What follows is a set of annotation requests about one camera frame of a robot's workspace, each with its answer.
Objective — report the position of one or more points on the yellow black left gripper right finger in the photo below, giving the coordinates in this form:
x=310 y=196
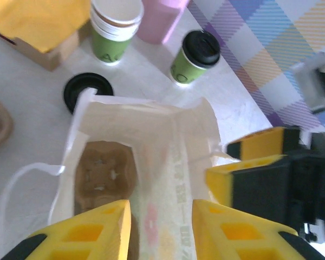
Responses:
x=233 y=238

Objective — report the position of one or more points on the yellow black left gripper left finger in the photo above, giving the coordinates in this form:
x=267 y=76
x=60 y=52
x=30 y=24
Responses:
x=97 y=233

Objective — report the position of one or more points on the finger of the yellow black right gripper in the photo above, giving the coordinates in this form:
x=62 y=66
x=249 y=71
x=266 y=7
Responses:
x=262 y=143
x=254 y=187

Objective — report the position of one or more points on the brown pulp cup carrier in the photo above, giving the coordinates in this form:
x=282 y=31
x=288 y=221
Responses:
x=105 y=168

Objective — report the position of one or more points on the green paper coffee cup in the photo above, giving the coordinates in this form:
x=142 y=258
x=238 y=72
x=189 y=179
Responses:
x=185 y=71

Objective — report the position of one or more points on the white paper takeout bag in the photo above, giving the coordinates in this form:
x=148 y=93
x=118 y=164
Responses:
x=157 y=135

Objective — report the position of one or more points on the black plastic cup lid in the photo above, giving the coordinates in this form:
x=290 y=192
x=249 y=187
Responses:
x=201 y=48

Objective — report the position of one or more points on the black round lid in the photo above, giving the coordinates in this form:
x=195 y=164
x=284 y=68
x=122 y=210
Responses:
x=78 y=89

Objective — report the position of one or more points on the pink straw holder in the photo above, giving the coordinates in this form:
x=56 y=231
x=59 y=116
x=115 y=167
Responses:
x=162 y=19

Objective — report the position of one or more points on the brown cardboard napkin box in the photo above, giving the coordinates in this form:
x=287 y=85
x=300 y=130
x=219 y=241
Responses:
x=57 y=57

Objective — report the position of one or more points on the stack of yellow napkins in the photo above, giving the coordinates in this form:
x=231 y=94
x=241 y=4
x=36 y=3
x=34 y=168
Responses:
x=38 y=19

